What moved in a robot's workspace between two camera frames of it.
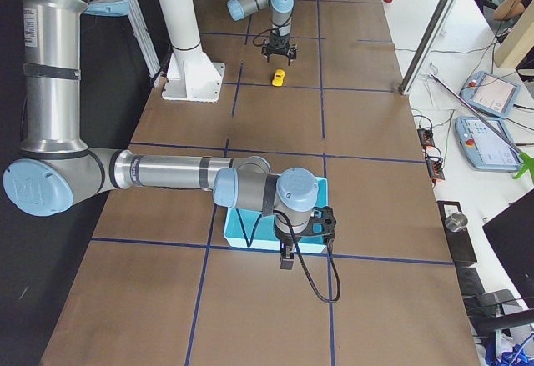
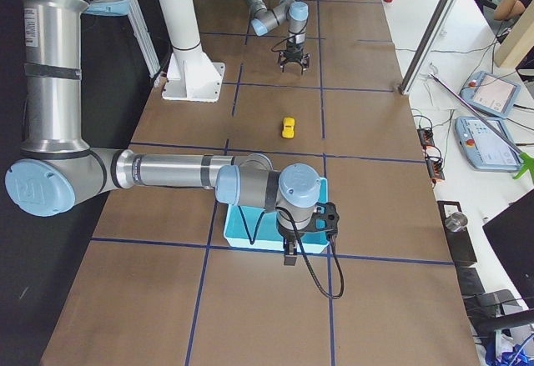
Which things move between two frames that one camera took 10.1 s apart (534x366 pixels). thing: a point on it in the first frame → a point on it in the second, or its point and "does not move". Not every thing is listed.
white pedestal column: [192, 75] does not move
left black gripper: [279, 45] → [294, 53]
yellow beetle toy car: [278, 77] → [288, 131]
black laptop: [511, 235] does not move
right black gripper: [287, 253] does not move
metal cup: [455, 222] does not move
